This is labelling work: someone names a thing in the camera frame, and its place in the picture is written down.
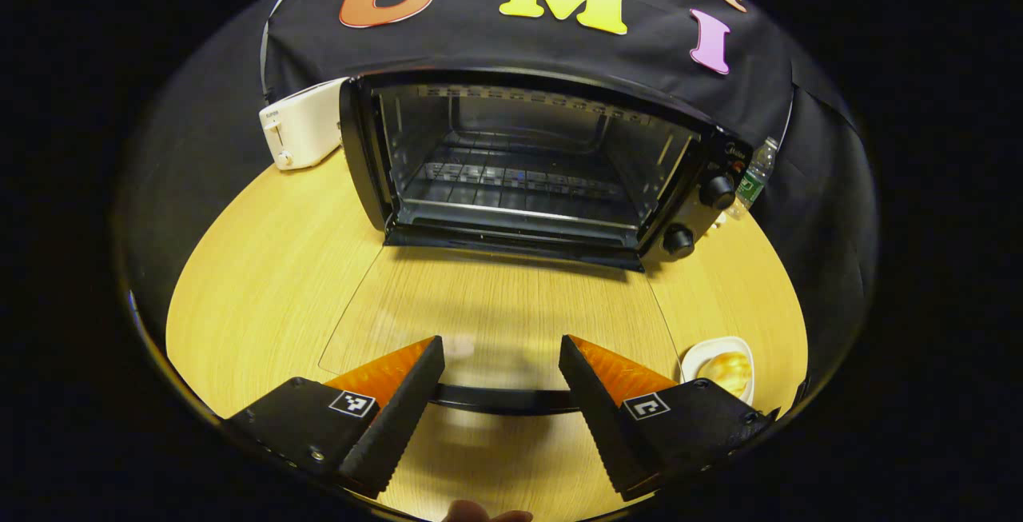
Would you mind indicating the white plate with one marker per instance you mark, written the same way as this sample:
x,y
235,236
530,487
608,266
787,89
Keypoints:
x,y
703,354

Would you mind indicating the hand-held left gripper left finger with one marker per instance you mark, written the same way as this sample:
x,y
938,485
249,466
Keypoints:
x,y
392,426

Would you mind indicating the black electric oven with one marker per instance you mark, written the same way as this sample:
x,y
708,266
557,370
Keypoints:
x,y
715,190

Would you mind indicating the clear plastic water bottle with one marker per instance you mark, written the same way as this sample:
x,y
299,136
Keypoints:
x,y
755,174

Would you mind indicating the black backdrop cloth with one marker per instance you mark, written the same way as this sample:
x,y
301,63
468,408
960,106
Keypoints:
x,y
479,46

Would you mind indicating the round bread bun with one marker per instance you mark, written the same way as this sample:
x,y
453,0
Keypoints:
x,y
727,372

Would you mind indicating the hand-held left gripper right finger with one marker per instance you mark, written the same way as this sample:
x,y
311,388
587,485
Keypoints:
x,y
599,418

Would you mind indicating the white toaster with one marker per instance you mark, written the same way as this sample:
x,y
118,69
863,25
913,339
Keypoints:
x,y
300,126

